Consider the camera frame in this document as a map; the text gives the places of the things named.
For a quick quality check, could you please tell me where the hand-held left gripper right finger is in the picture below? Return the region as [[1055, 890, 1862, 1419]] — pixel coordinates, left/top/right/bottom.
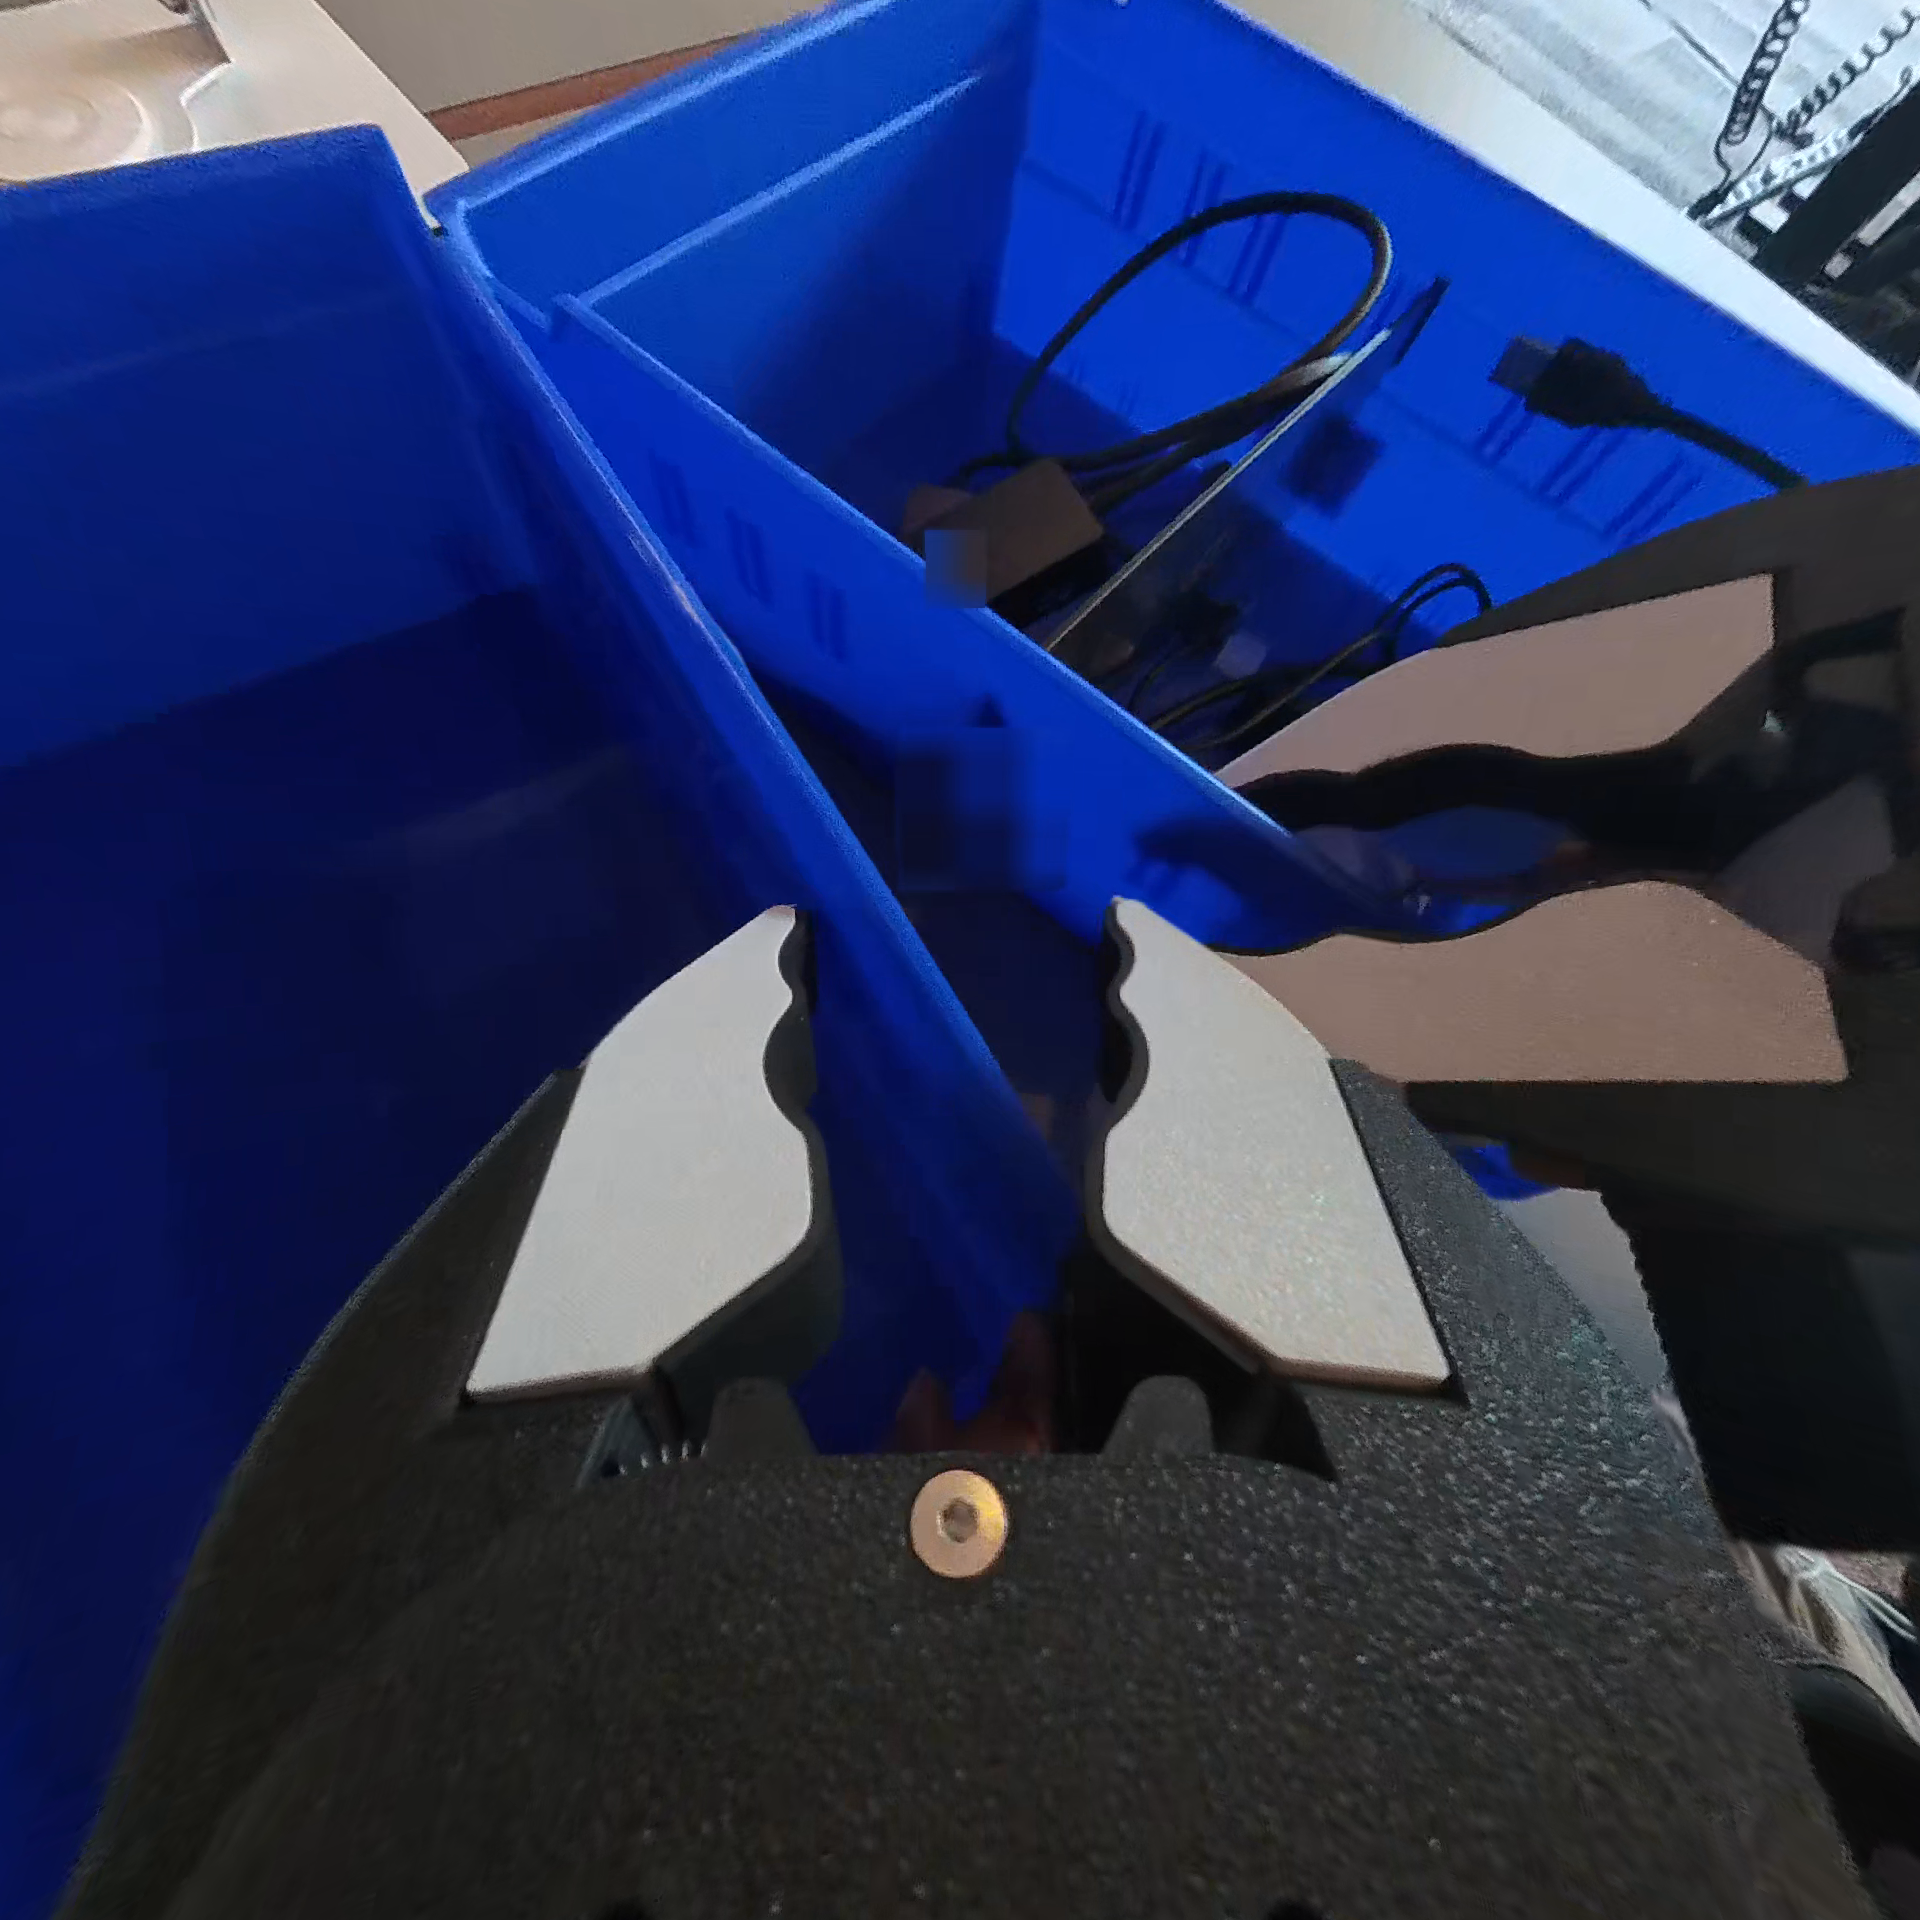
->
[[1082, 895, 1461, 1397]]

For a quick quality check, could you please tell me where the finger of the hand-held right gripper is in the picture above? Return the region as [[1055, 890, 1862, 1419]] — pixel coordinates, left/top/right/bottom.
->
[[1225, 879, 1854, 1100], [1215, 564, 1788, 807]]

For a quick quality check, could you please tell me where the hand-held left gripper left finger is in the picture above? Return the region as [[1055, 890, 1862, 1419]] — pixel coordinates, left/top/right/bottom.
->
[[467, 908, 845, 1405]]

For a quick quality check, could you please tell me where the blue plastic bin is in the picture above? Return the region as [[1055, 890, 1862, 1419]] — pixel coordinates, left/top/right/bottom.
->
[[430, 0, 1920, 1202], [0, 122, 1082, 1920]]

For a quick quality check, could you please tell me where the black bin divider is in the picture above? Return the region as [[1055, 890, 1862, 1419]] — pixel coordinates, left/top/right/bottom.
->
[[1036, 286, 1449, 667]]

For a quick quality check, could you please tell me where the white document stand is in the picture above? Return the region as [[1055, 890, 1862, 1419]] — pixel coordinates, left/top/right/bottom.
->
[[0, 0, 243, 166]]

